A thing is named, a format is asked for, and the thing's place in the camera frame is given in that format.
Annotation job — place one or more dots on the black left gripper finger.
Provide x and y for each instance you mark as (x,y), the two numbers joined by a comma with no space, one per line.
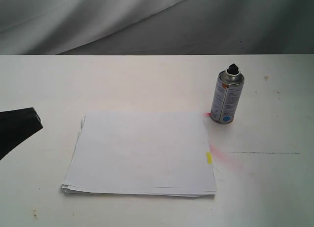
(16,126)

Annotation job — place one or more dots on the silver spray paint can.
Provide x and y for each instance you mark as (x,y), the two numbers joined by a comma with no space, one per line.
(227,93)

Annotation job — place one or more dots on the grey backdrop cloth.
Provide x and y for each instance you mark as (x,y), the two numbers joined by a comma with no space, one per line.
(156,27)

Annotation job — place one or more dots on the stack of white paper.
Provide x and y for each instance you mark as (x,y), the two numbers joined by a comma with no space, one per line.
(142,154)

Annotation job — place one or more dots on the yellow sticky tab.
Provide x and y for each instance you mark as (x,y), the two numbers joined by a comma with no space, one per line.
(209,157)

